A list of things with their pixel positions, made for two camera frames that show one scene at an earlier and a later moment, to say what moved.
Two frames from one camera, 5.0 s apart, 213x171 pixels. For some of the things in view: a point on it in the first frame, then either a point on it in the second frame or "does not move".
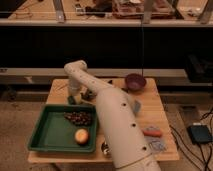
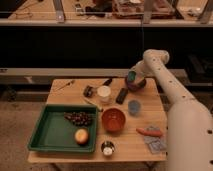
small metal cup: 105,148 does not move
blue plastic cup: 136,107 does not move
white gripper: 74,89 -> 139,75
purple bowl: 135,82 does not move
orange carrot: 152,133 does not move
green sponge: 71,100 -> 132,75
